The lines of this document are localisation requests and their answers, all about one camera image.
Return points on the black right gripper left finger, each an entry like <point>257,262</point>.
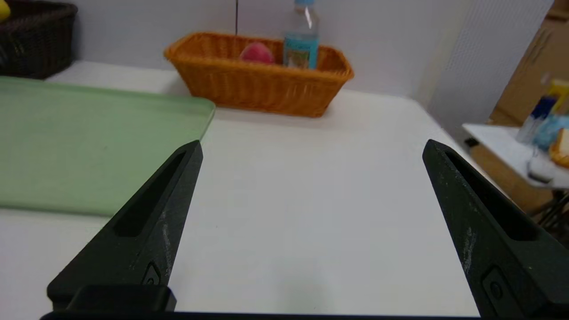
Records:
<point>133,249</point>

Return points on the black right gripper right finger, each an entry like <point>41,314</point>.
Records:
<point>511,266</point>

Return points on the red peach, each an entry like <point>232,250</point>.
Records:
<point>256,53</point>

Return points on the clear water bottle blue cap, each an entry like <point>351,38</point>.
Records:
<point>301,40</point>

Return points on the orange wicker basket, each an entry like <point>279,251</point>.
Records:
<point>258,89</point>

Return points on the dark brown wicker basket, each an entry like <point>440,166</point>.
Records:
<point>38,40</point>

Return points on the black and white flat item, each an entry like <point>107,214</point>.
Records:
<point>541,169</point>

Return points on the light green plastic tray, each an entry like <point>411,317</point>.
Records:
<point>89,146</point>

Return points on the white side table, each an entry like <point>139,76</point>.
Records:
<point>511,151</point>

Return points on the orange yellow item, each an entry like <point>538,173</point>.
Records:
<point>561,149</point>

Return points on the light blue round container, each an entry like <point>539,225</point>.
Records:
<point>549,132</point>

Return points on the clear bottle dark blue cap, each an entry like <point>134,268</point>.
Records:
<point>535,120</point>

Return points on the yellow bottle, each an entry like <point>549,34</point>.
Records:
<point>561,93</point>

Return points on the wooden cabinet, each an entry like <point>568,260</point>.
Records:
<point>524,80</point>

